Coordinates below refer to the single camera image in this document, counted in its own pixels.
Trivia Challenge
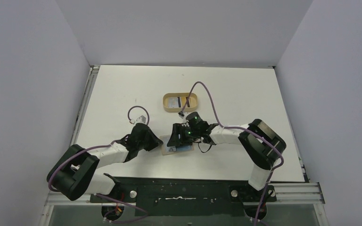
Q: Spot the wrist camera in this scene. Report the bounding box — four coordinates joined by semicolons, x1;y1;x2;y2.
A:
178;111;188;119
129;115;148;125

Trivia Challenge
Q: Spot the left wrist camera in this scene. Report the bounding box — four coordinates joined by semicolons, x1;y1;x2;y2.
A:
129;115;148;125

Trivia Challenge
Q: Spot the aluminium frame rail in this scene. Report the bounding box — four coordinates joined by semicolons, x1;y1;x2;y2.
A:
40;177;329;226

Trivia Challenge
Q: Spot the yellow striped card in tray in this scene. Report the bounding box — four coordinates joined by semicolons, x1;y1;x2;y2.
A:
180;97;190;108

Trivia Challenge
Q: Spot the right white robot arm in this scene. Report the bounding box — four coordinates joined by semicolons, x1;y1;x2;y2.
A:
167;112;287;191

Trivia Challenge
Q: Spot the oval wooden tray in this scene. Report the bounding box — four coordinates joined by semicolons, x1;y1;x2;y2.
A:
163;93;198;113

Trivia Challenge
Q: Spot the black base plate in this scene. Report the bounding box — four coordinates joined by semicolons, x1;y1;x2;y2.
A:
87;177;277;223

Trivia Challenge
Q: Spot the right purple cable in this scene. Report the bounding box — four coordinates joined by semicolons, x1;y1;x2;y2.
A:
178;81;285;226

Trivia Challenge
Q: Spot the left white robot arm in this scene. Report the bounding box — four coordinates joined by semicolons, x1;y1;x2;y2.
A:
47;123;163;201

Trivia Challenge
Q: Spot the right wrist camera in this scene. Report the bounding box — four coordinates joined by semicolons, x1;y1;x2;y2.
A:
178;111;188;119

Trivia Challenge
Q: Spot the left side aluminium rail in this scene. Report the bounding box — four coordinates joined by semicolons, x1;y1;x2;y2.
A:
69;65;101;146

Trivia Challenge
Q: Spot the purple cable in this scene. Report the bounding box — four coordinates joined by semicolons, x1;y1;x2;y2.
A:
178;81;285;226
48;105;150;224

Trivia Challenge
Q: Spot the beige leather card holder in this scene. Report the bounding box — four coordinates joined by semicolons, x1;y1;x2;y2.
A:
159;135;194;155

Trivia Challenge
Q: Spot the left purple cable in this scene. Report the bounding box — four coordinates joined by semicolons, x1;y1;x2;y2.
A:
48;105;150;224

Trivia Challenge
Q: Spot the white striped card in tray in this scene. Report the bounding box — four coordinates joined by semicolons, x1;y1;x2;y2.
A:
167;97;181;108

